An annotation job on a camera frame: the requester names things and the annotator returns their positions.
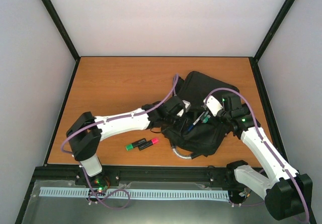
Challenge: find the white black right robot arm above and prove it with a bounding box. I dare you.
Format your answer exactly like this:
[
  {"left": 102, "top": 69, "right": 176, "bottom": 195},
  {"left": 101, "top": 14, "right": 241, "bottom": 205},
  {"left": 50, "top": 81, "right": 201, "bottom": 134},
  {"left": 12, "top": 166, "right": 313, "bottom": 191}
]
[{"left": 203, "top": 88, "right": 312, "bottom": 223}]

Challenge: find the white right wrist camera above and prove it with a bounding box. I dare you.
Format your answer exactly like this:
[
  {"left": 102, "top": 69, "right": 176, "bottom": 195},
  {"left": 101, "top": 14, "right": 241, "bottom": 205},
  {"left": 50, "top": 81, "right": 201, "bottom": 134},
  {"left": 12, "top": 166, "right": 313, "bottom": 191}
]
[{"left": 203, "top": 95, "right": 223, "bottom": 117}]

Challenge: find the green black highlighter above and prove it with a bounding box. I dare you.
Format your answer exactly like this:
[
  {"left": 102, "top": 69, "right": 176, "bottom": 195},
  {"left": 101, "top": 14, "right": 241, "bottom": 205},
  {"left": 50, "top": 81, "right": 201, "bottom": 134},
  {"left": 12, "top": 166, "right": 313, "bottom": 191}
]
[{"left": 125, "top": 138, "right": 146, "bottom": 151}]

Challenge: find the green white glue stick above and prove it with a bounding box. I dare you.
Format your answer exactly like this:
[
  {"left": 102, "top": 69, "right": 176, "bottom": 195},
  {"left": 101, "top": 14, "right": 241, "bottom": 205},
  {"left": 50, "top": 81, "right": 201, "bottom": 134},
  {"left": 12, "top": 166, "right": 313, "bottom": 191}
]
[{"left": 202, "top": 116, "right": 210, "bottom": 123}]

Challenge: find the pink black highlighter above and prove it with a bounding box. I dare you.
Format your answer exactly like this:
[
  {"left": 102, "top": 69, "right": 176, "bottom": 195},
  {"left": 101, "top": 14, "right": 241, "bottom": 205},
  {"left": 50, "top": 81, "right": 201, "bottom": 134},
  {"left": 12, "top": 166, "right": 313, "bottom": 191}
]
[{"left": 138, "top": 138, "right": 159, "bottom": 151}]

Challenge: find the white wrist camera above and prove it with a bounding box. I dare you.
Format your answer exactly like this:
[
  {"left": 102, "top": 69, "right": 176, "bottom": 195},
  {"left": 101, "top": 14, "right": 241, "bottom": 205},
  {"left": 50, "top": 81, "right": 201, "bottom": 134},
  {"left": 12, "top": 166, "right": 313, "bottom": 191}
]
[
  {"left": 203, "top": 95, "right": 223, "bottom": 117},
  {"left": 177, "top": 100, "right": 191, "bottom": 117}
]

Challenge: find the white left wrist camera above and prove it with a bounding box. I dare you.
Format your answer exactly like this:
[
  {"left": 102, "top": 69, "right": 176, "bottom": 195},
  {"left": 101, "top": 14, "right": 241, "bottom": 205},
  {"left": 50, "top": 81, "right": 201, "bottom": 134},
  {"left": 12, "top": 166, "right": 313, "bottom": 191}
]
[{"left": 177, "top": 100, "right": 191, "bottom": 117}]

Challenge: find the light blue cable duct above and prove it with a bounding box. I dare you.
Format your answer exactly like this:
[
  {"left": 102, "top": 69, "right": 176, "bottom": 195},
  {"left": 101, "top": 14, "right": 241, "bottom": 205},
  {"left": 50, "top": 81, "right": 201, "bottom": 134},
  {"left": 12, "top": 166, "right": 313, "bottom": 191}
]
[{"left": 39, "top": 187, "right": 229, "bottom": 202}]

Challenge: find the black student bag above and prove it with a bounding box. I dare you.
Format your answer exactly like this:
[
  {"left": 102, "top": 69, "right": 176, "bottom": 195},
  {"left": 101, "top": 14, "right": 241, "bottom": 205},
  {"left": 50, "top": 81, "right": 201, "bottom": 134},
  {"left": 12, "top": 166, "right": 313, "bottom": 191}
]
[{"left": 161, "top": 71, "right": 254, "bottom": 159}]

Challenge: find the blue capped white marker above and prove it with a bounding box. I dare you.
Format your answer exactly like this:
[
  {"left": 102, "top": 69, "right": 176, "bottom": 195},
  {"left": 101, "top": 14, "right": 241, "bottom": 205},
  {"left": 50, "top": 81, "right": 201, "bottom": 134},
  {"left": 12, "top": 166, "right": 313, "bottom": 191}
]
[{"left": 187, "top": 111, "right": 208, "bottom": 132}]

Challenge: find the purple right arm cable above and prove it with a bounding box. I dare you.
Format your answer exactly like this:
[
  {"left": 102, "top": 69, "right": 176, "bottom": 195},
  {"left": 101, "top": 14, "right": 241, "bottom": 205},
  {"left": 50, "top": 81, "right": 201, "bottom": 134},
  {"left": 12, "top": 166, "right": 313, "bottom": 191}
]
[{"left": 203, "top": 88, "right": 310, "bottom": 223}]

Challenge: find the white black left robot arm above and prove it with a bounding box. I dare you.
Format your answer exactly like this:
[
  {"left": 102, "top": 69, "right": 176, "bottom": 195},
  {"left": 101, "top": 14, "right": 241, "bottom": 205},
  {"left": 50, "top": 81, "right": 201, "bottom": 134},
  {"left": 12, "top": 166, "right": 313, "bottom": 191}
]
[{"left": 66, "top": 96, "right": 191, "bottom": 185}]

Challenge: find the black aluminium frame rail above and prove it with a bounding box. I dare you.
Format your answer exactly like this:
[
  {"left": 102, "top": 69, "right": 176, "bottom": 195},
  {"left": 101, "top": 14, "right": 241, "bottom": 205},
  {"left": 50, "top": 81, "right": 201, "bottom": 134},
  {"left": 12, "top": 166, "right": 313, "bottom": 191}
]
[{"left": 32, "top": 165, "right": 245, "bottom": 189}]

